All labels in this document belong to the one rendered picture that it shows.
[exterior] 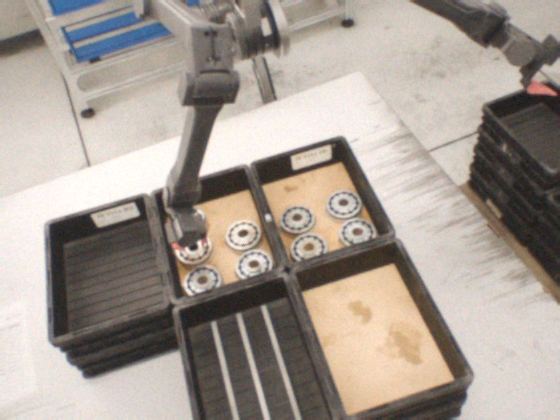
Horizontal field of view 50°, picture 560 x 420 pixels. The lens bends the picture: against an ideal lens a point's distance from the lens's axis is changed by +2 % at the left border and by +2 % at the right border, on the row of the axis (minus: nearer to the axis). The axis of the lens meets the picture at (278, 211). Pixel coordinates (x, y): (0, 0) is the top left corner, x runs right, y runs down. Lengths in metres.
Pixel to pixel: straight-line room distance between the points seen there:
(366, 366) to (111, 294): 0.71
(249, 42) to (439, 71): 1.86
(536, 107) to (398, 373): 1.44
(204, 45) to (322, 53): 2.53
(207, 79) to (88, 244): 0.84
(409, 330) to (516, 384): 0.30
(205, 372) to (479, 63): 2.55
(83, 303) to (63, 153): 1.82
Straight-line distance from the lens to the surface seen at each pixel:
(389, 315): 1.52
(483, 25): 1.45
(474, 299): 1.72
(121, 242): 1.78
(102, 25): 3.33
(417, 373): 1.46
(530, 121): 2.51
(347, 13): 3.78
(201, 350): 1.52
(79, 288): 1.73
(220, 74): 1.13
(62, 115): 3.67
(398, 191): 1.92
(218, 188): 1.75
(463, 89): 3.37
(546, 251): 2.41
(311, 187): 1.76
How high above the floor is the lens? 2.16
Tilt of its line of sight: 51 degrees down
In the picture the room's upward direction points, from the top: 10 degrees counter-clockwise
